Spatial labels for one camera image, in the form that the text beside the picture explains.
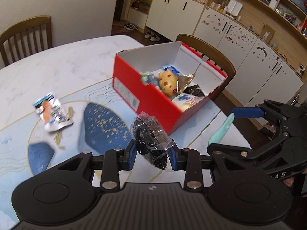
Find red shoe box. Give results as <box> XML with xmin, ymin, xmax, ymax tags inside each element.
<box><xmin>113</xmin><ymin>42</ymin><xmax>228</xmax><ymax>134</ymax></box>

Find wooden chair far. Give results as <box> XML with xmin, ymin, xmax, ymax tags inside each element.
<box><xmin>1</xmin><ymin>15</ymin><xmax>53</xmax><ymax>67</ymax></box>

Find white wall cupboards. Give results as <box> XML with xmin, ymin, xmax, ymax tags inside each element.
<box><xmin>146</xmin><ymin>0</ymin><xmax>306</xmax><ymax>106</ymax></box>

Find blue wafer packet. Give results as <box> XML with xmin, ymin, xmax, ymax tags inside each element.
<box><xmin>162</xmin><ymin>65</ymin><xmax>183</xmax><ymax>75</ymax></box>

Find gold foil snack bag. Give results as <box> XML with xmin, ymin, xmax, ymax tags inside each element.
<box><xmin>176</xmin><ymin>74</ymin><xmax>195</xmax><ymax>94</ymax></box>

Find black sneakers pair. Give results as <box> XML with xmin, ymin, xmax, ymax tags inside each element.
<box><xmin>123</xmin><ymin>23</ymin><xmax>138</xmax><ymax>31</ymax></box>

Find pink white bread packet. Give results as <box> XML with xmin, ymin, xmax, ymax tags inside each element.
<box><xmin>172</xmin><ymin>93</ymin><xmax>203</xmax><ymax>112</ymax></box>

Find wooden chair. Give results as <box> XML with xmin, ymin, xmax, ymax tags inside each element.
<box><xmin>176</xmin><ymin>34</ymin><xmax>236</xmax><ymax>89</ymax></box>
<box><xmin>1</xmin><ymin>15</ymin><xmax>53</xmax><ymax>67</ymax></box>

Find wooden chair right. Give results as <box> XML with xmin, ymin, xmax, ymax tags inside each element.
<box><xmin>176</xmin><ymin>34</ymin><xmax>236</xmax><ymax>89</ymax></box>

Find clear bag black bits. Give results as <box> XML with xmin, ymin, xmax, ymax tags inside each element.
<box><xmin>130</xmin><ymin>112</ymin><xmax>175</xmax><ymax>170</ymax></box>

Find yellow duck toy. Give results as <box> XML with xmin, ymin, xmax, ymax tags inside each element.
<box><xmin>158</xmin><ymin>71</ymin><xmax>178</xmax><ymax>96</ymax></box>

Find white sneakers pair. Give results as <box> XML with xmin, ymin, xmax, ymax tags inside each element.
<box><xmin>145</xmin><ymin>31</ymin><xmax>160</xmax><ymax>42</ymax></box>

